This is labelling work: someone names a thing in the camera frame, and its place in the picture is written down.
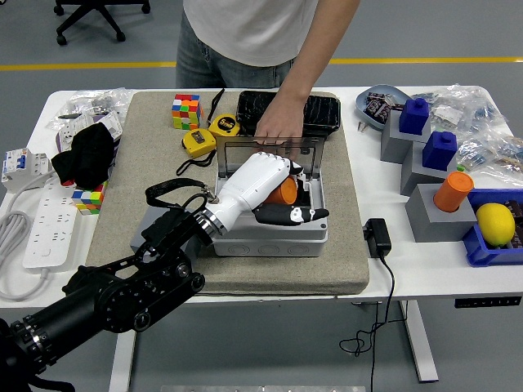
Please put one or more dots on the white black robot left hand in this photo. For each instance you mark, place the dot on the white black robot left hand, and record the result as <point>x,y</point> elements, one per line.
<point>249,183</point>

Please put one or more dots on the person's left hand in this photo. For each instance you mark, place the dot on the person's left hand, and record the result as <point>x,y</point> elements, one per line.
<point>282,126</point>

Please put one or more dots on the transparent hinged box lid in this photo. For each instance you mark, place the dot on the transparent hinged box lid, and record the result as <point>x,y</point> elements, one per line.
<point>233,155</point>

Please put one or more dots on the orange cylinder battery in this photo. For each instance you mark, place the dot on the orange cylinder battery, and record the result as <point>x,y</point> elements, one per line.
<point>451,192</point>
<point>284,192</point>

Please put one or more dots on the grey plastic enclosure box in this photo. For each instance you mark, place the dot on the grey plastic enclosure box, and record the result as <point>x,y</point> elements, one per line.
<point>269,247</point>

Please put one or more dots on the grey block with round hole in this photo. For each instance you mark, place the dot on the grey block with round hole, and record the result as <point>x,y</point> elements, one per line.
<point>137,240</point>
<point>433,226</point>

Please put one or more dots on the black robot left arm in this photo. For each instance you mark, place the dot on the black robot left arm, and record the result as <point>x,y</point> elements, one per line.
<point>122,294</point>

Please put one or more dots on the person's left forearm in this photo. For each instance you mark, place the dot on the person's left forearm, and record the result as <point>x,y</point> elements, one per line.
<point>318,53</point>

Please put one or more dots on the black crinkled plastic tray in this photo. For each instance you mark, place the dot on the black crinkled plastic tray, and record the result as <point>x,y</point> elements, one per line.
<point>323,114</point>

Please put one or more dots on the yellow tape measure round label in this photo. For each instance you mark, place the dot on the yellow tape measure round label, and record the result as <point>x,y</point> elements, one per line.
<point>224,126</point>

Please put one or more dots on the yellow tape measure square label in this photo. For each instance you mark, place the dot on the yellow tape measure square label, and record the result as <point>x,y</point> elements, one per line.
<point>198,143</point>

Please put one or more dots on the small metal screws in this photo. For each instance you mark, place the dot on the small metal screws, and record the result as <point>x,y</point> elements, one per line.
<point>361,126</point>

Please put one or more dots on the blue-grey bowl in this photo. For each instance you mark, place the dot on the blue-grey bowl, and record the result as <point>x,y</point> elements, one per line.
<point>363,110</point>

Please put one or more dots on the grey-brown mat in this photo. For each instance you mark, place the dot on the grey-brown mat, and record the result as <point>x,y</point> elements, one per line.
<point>253,277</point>

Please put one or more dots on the colourful puzzle cube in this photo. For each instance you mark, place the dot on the colourful puzzle cube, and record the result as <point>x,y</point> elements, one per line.
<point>88,200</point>
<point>186,112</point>

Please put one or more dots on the dark wrapped candy pile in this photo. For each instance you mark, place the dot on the dark wrapped candy pile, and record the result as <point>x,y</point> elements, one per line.
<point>380,107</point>

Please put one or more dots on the person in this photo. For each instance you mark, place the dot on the person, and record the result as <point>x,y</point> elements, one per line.
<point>245,28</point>

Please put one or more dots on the blue plastic block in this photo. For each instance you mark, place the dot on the blue plastic block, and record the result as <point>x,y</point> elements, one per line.
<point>438,153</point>
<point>413,116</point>

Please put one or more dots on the black power adapter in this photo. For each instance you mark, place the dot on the black power adapter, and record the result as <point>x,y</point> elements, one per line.
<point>378,239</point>

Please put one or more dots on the black cloth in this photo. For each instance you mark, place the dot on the black cloth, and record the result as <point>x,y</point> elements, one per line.
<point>88,155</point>

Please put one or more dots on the clear bag of parts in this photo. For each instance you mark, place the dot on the clear bag of parts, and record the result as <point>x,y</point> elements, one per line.
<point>490,155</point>
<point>102,100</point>
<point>470,106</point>

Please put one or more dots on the white power strip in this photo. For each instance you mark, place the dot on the white power strip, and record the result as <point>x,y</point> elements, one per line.
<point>51,224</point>

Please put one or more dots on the white table leg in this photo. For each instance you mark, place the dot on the white table leg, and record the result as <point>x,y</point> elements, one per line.
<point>122,355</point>
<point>421,347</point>

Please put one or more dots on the black office chair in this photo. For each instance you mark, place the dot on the black office chair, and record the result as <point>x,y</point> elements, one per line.
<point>92,14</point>

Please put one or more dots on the white circuit breaker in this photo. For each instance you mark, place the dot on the white circuit breaker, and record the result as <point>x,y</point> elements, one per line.
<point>24,167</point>

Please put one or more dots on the yellow lemon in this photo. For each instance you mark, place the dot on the yellow lemon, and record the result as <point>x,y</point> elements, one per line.
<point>495,224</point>

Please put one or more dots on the blue plastic bin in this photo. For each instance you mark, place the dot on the blue plastic bin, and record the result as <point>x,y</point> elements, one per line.
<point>486,255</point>

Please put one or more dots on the dark parts in bin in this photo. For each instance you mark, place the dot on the dark parts in bin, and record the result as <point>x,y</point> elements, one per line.
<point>517,212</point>

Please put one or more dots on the black table control panel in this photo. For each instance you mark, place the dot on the black table control panel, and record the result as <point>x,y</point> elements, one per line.
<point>486,302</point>

